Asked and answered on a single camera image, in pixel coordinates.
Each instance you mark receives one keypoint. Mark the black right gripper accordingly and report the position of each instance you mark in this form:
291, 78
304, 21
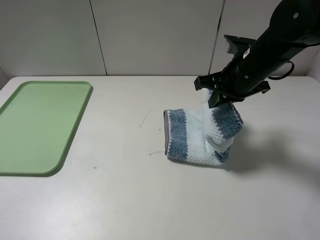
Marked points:
233, 84

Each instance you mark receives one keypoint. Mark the blue white striped towel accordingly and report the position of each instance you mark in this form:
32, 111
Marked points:
203, 136

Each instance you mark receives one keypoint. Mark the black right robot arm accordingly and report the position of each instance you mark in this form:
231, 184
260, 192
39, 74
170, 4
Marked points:
293, 27

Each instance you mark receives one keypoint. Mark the green plastic tray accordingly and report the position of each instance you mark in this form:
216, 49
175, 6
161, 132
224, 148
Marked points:
38, 123

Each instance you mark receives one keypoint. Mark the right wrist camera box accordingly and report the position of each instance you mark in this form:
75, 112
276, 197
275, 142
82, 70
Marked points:
238, 44

